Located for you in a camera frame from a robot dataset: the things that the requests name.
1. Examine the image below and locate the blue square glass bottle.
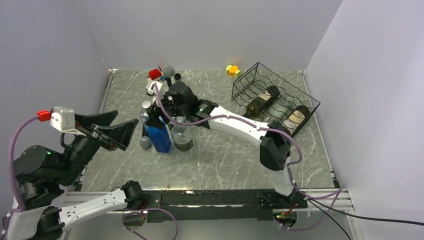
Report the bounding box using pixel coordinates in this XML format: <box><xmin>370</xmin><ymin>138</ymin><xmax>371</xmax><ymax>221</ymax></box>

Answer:
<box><xmin>140</xmin><ymin>100</ymin><xmax>171</xmax><ymax>153</ymax></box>

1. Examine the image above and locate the red toy block car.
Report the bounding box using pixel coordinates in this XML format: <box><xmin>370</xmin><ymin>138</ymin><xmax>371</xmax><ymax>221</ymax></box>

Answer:
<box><xmin>146</xmin><ymin>68</ymin><xmax>166</xmax><ymax>82</ymax></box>

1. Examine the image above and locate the glitter microphone on stand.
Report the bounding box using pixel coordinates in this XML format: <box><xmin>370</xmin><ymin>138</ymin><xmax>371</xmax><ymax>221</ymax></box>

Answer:
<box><xmin>158</xmin><ymin>62</ymin><xmax>175</xmax><ymax>78</ymax></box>

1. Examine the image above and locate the black wire wine rack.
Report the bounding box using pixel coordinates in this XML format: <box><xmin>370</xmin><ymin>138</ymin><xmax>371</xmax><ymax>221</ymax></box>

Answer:
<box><xmin>231</xmin><ymin>62</ymin><xmax>321</xmax><ymax>137</ymax></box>

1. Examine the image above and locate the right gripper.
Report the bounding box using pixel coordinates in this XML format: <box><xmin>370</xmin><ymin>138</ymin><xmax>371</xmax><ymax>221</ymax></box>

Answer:
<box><xmin>145</xmin><ymin>90</ymin><xmax>189</xmax><ymax>130</ymax></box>

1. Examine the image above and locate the dark wine bottle black neck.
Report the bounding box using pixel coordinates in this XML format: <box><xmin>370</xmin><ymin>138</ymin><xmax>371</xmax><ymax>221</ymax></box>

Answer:
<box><xmin>243</xmin><ymin>85</ymin><xmax>280</xmax><ymax>118</ymax></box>

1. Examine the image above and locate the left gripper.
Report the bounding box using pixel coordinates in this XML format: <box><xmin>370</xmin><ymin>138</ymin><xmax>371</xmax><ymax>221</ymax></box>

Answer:
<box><xmin>56</xmin><ymin>110</ymin><xmax>140</xmax><ymax>185</ymax></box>

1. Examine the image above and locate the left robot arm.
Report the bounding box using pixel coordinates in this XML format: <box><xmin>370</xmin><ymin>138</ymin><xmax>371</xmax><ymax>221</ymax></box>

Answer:
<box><xmin>0</xmin><ymin>106</ymin><xmax>148</xmax><ymax>240</ymax></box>

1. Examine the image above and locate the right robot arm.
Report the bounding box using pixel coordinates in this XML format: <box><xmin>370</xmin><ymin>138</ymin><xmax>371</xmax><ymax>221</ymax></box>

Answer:
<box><xmin>146</xmin><ymin>80</ymin><xmax>303</xmax><ymax>208</ymax></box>

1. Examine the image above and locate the clear glass bottle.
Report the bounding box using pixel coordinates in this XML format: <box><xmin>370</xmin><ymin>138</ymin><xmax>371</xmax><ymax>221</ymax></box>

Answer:
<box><xmin>263</xmin><ymin>98</ymin><xmax>292</xmax><ymax>123</ymax></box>

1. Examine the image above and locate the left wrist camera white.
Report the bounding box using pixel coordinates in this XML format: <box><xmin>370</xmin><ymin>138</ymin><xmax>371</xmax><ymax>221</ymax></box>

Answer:
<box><xmin>50</xmin><ymin>106</ymin><xmax>83</xmax><ymax>135</ymax></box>

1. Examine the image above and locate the dark green wine bottle front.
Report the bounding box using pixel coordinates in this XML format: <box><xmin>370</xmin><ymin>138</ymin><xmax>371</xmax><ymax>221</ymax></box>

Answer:
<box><xmin>283</xmin><ymin>105</ymin><xmax>310</xmax><ymax>135</ymax></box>

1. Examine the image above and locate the black white handheld microphone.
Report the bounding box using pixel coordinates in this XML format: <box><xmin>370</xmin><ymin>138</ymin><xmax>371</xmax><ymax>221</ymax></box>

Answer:
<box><xmin>139</xmin><ymin>125</ymin><xmax>153</xmax><ymax>150</ymax></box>

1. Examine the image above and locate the clear round bottle front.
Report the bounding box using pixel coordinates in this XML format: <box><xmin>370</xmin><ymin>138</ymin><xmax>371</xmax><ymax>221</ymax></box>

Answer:
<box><xmin>171</xmin><ymin>116</ymin><xmax>194</xmax><ymax>152</ymax></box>

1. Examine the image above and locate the black base bar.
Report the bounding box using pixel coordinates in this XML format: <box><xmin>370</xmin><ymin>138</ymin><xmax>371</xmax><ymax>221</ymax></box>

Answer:
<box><xmin>142</xmin><ymin>188</ymin><xmax>295</xmax><ymax>223</ymax></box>

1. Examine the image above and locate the yellow green toy block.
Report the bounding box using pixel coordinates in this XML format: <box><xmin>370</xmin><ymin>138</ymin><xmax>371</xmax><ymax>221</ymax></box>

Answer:
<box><xmin>226</xmin><ymin>64</ymin><xmax>241</xmax><ymax>77</ymax></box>

